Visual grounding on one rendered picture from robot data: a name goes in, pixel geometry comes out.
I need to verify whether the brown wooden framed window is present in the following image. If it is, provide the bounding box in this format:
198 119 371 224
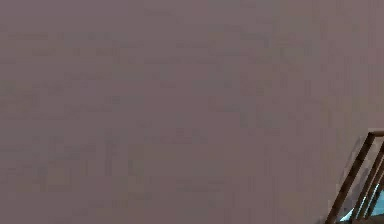
325 130 384 224

